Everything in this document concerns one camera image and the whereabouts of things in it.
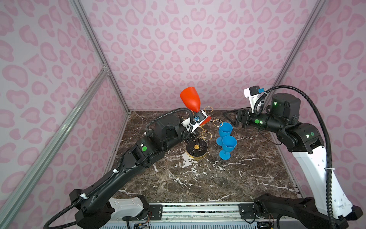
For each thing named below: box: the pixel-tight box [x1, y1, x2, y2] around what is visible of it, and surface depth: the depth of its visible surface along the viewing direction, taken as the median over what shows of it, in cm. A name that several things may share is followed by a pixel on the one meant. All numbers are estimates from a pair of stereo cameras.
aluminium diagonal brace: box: [0, 66, 110, 229], surface depth 69 cm
